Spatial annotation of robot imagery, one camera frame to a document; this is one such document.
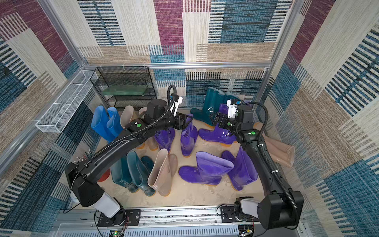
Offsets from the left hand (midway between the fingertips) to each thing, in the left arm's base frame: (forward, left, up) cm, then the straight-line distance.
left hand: (189, 116), depth 71 cm
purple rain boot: (-24, -23, -8) cm, 34 cm away
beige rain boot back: (-23, +12, -9) cm, 27 cm away
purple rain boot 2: (+8, -19, -26) cm, 33 cm away
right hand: (+3, -14, -6) cm, 16 cm away
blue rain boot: (+2, +39, -7) cm, 40 cm away
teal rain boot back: (+28, -16, -12) cm, 35 cm away
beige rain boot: (+12, +35, -11) cm, 39 cm away
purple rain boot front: (-19, -10, -18) cm, 28 cm away
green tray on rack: (+32, +33, -9) cm, 47 cm away
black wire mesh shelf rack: (+42, +50, -4) cm, 65 cm away
